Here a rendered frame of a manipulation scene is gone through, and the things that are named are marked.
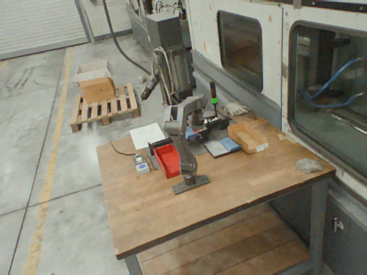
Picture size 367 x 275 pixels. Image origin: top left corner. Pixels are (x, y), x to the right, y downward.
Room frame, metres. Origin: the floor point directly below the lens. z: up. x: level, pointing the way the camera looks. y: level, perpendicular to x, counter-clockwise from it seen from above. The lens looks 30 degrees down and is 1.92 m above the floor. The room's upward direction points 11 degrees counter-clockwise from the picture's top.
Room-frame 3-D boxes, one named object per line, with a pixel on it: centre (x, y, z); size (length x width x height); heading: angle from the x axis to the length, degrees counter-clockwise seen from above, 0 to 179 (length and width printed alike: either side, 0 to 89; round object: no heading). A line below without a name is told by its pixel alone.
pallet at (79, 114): (4.68, 1.13, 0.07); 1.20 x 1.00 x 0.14; 7
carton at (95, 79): (4.98, 1.21, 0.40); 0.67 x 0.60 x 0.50; 6
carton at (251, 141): (1.54, -0.39, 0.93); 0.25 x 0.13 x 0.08; 14
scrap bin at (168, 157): (1.46, 0.10, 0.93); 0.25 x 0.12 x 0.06; 14
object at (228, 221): (1.50, -0.06, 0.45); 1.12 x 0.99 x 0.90; 104
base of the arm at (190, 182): (1.24, 0.00, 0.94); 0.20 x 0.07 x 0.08; 104
